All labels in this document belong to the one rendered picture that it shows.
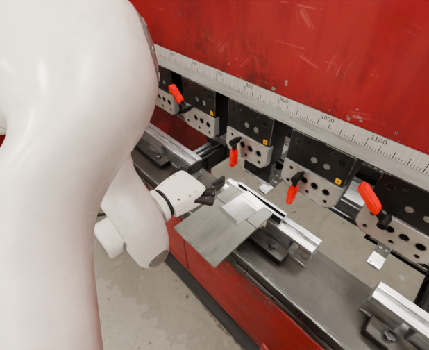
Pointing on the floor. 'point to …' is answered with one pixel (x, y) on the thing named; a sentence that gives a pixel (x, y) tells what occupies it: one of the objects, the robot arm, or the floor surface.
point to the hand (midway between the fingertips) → (209, 173)
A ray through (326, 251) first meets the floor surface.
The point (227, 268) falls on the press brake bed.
